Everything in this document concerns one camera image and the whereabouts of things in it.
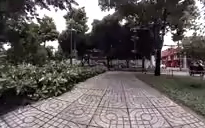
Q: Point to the thin lamp pole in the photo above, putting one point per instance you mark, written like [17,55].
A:
[71,46]

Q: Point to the row of trees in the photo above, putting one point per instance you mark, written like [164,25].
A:
[100,33]

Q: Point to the bed of variegated bushes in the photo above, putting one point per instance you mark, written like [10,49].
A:
[40,78]

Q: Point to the dark tree trunk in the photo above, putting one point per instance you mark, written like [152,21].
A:
[157,58]

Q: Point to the dark vehicle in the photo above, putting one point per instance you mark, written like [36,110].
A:
[197,68]

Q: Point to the red building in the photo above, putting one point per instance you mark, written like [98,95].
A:
[172,57]

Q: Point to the grass strip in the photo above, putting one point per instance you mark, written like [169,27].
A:
[190,91]

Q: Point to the patterned grey paving tile path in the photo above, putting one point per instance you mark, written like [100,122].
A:
[116,103]

